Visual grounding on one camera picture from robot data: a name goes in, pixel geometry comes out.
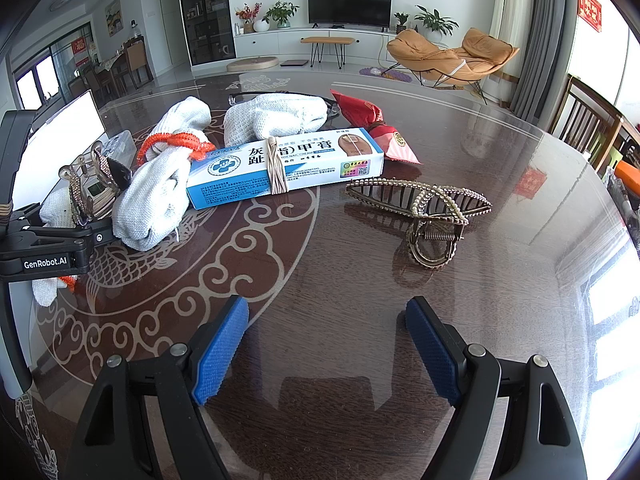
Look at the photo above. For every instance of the small green potted plant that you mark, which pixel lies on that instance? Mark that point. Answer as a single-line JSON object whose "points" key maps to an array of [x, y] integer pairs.
{"points": [[401, 20]]}

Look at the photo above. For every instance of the dark floor scale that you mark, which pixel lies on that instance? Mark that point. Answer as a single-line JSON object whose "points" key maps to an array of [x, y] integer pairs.
{"points": [[295, 63]]}

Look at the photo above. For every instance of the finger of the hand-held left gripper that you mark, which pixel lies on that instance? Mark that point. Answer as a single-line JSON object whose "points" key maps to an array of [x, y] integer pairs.
{"points": [[60, 234]]}

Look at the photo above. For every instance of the dark wooden slatted chair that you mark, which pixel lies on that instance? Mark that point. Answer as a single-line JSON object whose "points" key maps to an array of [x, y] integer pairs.
{"points": [[580, 105]]}

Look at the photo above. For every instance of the black frame eyeglasses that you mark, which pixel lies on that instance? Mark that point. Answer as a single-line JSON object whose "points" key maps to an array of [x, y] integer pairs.
{"points": [[334, 110]]}

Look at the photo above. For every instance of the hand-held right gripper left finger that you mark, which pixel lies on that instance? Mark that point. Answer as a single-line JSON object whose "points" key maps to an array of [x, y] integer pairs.
{"points": [[222, 350]]}

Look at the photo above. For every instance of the red flower arrangement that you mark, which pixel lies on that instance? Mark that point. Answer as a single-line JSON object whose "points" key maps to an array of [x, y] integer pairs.
{"points": [[247, 15]]}

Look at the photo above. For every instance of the black glass display cabinet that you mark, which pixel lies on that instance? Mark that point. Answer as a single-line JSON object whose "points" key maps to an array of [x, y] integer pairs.
{"points": [[205, 10]]}

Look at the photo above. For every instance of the beige sheer curtain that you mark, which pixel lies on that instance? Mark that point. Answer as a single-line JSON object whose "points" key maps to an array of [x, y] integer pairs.
{"points": [[510, 10]]}

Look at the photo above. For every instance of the grey curtain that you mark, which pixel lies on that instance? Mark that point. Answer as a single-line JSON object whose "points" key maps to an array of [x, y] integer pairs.
{"points": [[537, 35]]}

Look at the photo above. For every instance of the purple floor mat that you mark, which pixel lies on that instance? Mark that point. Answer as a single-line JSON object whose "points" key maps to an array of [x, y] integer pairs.
{"points": [[395, 76]]}

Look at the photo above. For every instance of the orange box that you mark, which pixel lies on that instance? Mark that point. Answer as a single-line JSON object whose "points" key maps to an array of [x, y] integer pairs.
{"points": [[627, 174]]}

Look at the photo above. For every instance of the white knit glove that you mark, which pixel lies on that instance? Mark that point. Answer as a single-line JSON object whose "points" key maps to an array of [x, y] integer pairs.
{"points": [[150, 200], [182, 112], [270, 115]]}

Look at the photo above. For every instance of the white container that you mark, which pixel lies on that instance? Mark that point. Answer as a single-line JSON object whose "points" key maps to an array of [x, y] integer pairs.
{"points": [[60, 135]]}

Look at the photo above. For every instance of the wooden bench with black legs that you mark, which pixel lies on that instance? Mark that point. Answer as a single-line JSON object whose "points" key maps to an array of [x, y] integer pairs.
{"points": [[327, 40]]}

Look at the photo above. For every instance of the framed wall painting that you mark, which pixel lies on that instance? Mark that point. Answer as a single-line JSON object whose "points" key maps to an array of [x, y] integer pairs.
{"points": [[113, 16]]}

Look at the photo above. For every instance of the large leafy potted plant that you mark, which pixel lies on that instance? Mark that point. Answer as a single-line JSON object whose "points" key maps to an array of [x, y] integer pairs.
{"points": [[435, 22]]}

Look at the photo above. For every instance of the white round vase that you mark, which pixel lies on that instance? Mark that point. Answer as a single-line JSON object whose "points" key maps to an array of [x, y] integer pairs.
{"points": [[261, 25]]}

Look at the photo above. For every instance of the round beige floor cushion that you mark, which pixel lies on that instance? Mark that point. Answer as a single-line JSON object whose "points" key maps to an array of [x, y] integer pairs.
{"points": [[252, 63]]}

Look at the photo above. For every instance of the rhinestone hair claw clip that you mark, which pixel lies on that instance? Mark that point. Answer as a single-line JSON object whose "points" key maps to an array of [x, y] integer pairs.
{"points": [[100, 170]]}

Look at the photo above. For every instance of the wooden dining chair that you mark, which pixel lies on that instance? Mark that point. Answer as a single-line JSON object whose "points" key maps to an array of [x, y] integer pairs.
{"points": [[137, 60]]}

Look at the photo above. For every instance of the red wall decoration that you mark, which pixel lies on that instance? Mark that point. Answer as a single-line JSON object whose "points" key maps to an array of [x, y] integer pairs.
{"points": [[590, 10]]}

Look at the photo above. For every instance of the tan rubber band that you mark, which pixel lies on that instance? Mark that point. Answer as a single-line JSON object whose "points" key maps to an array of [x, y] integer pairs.
{"points": [[276, 170]]}

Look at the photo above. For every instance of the red snack packet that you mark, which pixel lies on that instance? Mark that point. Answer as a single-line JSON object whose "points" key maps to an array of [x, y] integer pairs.
{"points": [[360, 110]]}

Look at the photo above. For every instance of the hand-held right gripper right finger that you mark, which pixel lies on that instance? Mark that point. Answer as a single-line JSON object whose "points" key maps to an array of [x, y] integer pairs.
{"points": [[430, 350]]}

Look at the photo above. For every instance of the black flat television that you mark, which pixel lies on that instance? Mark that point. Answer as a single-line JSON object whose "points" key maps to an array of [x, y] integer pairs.
{"points": [[350, 5]]}

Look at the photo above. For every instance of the orange lounge chair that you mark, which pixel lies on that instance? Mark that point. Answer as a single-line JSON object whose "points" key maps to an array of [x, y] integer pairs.
{"points": [[425, 57]]}

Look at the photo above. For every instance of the round ceiling lamp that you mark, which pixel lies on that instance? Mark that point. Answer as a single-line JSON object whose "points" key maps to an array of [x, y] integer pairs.
{"points": [[64, 0]]}

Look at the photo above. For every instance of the clear cartoon lid plastic box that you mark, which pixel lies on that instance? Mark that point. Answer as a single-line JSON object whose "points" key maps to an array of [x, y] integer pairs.
{"points": [[120, 145]]}

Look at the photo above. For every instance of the blue white ointment box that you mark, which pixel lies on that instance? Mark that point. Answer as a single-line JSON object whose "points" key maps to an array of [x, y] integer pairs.
{"points": [[310, 160]]}

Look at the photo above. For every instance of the white television cabinet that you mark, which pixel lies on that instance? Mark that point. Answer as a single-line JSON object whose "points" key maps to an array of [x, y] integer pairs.
{"points": [[270, 45]]}

